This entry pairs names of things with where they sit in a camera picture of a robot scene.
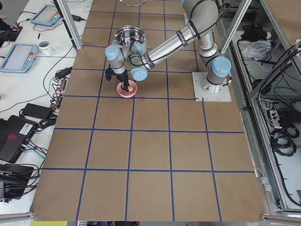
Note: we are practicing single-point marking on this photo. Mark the white mug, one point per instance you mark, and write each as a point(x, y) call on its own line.
point(47, 48)

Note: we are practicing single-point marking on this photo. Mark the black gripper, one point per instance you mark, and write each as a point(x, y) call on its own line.
point(121, 77)

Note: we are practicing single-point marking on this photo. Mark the near teach pendant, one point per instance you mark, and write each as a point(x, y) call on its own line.
point(20, 58)

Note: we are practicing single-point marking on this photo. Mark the black computer box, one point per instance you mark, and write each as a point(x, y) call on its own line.
point(14, 134)

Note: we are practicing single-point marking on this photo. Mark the pale green steel pot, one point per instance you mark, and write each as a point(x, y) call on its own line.
point(128, 35)

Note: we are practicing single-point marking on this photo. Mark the glass pot lid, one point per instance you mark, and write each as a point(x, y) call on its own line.
point(133, 3)

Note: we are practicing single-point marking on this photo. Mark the far teach pendant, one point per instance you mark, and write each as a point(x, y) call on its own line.
point(47, 16)

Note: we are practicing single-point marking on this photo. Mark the power strip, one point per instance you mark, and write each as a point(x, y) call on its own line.
point(59, 86)

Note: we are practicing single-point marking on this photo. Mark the aluminium frame post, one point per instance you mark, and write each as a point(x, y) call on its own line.
point(69, 24)

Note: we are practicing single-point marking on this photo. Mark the black power adapter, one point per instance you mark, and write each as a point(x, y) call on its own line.
point(36, 111)

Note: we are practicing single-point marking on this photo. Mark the teach pendant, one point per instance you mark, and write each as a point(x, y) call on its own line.
point(47, 16)
point(20, 58)

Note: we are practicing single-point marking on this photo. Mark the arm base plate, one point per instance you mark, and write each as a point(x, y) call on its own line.
point(207, 92)

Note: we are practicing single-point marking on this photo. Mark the pink bowl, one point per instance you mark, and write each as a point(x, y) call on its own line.
point(126, 94)

